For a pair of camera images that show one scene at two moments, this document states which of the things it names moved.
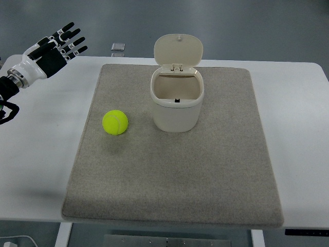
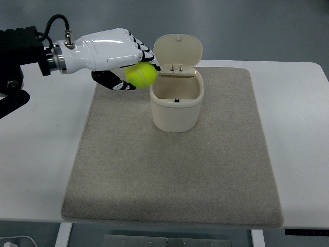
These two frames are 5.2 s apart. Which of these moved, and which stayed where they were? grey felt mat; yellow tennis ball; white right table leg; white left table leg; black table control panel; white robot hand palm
Moved: yellow tennis ball; white robot hand palm
Stayed: grey felt mat; white right table leg; black table control panel; white left table leg
